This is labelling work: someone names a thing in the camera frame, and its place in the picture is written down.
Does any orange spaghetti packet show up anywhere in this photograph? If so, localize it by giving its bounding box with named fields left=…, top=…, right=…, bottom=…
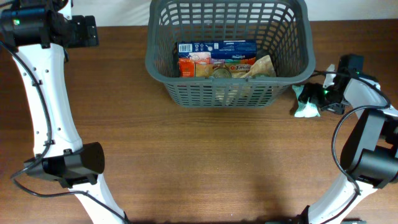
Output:
left=178, top=58, right=256, bottom=78

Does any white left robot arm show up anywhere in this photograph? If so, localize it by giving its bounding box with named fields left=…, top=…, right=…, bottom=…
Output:
left=1, top=0, right=128, bottom=223

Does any grey plastic shopping basket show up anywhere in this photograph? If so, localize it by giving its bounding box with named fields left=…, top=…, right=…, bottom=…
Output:
left=146, top=0, right=315, bottom=108

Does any blue cardboard food box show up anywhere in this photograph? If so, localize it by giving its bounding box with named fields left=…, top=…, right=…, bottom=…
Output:
left=177, top=40, right=257, bottom=60

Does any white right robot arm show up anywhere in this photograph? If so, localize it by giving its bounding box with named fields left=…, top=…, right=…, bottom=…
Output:
left=291, top=54, right=397, bottom=223

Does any green lid glass jar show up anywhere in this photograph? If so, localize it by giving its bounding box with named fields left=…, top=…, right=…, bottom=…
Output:
left=252, top=73, right=272, bottom=100

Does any beige paper pouch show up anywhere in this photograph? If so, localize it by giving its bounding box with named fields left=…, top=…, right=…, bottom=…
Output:
left=231, top=54, right=277, bottom=105

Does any teal white snack packet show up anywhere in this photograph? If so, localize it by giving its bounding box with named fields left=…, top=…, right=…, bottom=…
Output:
left=292, top=85, right=320, bottom=118

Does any silver tin can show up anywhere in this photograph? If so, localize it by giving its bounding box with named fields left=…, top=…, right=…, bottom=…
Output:
left=211, top=68, right=232, bottom=100

